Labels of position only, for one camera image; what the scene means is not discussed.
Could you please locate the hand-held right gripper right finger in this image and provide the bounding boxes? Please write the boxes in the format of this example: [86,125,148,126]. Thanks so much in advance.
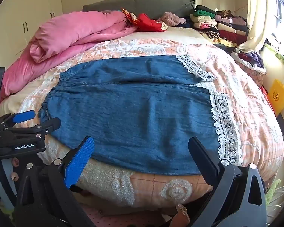
[188,136,268,227]

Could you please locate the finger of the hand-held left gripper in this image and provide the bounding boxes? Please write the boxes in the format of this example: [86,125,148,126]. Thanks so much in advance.
[5,117,61,138]
[0,110,36,133]

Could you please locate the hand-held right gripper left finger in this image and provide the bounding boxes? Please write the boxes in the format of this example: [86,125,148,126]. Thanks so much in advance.
[14,136,96,227]

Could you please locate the blue denim pants lace trim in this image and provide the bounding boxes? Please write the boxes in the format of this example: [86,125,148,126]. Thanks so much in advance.
[38,55,244,176]

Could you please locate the peach patterned blanket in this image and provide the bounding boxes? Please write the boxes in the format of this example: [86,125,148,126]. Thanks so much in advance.
[0,26,284,208]

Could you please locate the green fluffy cloth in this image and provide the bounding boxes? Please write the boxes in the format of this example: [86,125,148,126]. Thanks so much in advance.
[265,178,281,197]

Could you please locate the pink quilt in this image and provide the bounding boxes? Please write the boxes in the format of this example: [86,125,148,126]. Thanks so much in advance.
[0,11,139,104]

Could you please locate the white metal rack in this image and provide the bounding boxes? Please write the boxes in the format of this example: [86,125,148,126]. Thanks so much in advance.
[266,182,284,218]

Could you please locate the yellow box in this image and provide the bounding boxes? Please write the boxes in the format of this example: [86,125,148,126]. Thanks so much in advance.
[267,79,284,117]

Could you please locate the white wardrobe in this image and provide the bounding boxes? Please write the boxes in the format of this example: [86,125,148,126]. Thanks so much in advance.
[0,0,63,69]

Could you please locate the purple clothes heap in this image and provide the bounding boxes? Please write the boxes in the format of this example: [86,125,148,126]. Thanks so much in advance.
[231,50,267,75]

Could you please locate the pile of folded clothes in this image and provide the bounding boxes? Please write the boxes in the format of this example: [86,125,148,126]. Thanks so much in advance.
[180,5,250,48]

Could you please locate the pink fuzzy garment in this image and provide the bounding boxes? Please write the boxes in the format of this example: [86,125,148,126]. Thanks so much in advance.
[157,12,187,27]

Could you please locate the red garment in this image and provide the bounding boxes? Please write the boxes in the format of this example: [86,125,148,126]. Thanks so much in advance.
[122,8,168,32]

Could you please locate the cream curtain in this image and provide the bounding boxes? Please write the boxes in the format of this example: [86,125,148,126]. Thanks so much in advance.
[235,0,278,52]

